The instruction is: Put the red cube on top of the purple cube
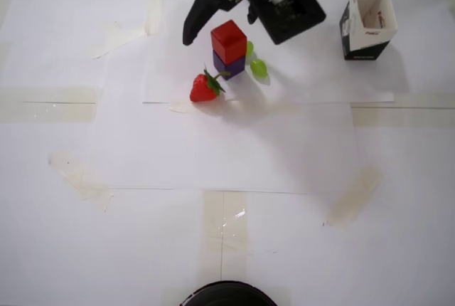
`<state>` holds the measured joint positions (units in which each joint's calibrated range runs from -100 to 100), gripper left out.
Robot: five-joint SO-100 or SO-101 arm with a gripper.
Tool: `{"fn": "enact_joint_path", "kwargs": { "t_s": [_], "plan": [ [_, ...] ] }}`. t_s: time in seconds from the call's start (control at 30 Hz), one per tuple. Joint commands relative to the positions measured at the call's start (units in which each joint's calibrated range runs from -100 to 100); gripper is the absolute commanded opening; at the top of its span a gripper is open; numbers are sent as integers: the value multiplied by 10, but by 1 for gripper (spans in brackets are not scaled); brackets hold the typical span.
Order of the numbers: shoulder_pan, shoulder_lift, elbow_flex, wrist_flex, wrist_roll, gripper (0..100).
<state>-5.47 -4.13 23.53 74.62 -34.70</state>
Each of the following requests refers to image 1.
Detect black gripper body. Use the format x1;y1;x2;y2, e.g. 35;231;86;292
197;0;327;46

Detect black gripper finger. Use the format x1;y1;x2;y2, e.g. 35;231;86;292
182;0;228;46
246;0;260;25

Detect red wooden cube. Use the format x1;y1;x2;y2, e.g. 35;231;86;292
210;19;247;64

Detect purple wooden cube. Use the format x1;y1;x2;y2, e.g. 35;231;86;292
212;49;246;81

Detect red toy strawberry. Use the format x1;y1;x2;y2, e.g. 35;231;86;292
189;65;229;103

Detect white paper sheet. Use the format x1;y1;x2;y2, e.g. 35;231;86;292
141;0;395;104
91;101;359;194

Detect white and black cardboard box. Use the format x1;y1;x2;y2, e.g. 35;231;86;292
338;0;399;61

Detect beige masking tape strip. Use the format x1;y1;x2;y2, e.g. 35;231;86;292
325;167;385;229
47;149;114;213
350;102;455;128
90;21;149;60

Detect clear glossy tape strip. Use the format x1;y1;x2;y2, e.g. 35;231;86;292
203;190;250;248
0;87;100;124

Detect black round object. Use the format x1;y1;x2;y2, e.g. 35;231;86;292
179;280;279;306

